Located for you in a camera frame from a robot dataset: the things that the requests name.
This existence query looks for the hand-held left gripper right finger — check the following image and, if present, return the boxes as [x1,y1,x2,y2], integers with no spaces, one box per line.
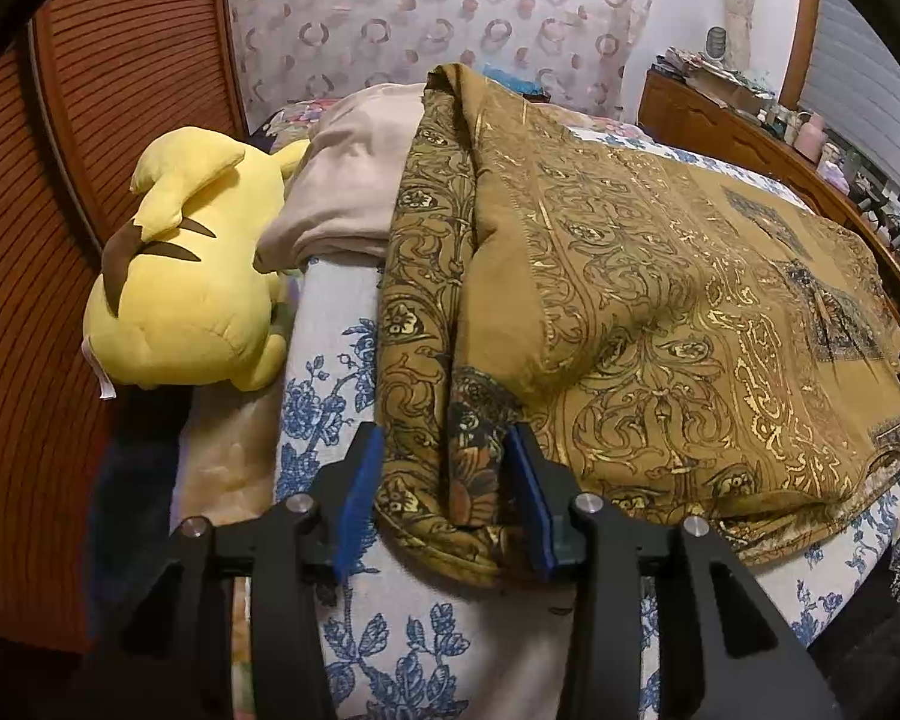
[504,424,841,720]

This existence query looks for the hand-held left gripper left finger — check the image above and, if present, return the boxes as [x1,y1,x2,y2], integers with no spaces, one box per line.
[67,426,386,720]

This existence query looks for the brown paisley patterned shirt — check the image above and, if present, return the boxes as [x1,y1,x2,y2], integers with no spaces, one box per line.
[375,64,900,590]

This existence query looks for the pale yellow blanket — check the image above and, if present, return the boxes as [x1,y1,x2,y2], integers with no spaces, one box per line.
[169,382,286,526]

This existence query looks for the blue floral bed sheet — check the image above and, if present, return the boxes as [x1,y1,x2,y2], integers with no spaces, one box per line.
[270,142,900,720]

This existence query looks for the cluster of small bottles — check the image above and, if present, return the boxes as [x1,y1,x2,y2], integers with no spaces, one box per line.
[825,142,900,263]

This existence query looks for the dark cloth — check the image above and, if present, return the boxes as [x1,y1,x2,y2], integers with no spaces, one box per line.
[90,382,196,616]

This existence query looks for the pink cup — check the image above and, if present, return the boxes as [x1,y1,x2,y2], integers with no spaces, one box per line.
[795,112,830,166]

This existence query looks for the yellow plush toy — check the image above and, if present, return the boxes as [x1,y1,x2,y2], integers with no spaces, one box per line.
[82,124,312,395]

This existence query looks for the window blinds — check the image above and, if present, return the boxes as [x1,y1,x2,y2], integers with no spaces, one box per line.
[799,0,900,188]

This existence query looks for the beige blanket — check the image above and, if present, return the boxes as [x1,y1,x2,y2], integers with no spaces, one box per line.
[255,82,428,275]

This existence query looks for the wooden cabinet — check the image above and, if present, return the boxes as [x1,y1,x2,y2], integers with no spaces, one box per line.
[637,67,900,331]

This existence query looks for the pile of papers and boxes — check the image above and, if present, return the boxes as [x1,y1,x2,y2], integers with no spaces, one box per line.
[656,45,777,113]

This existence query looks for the wooden slatted headboard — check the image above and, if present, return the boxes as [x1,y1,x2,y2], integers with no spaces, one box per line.
[0,0,248,653]

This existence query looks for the beige lace curtain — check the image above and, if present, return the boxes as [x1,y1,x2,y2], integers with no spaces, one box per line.
[720,0,762,68]

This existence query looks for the blue patterned cloth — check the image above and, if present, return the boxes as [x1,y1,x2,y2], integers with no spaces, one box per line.
[487,64,552,102]

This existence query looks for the circle patterned curtain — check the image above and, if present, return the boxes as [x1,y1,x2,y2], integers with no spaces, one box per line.
[225,0,653,128]

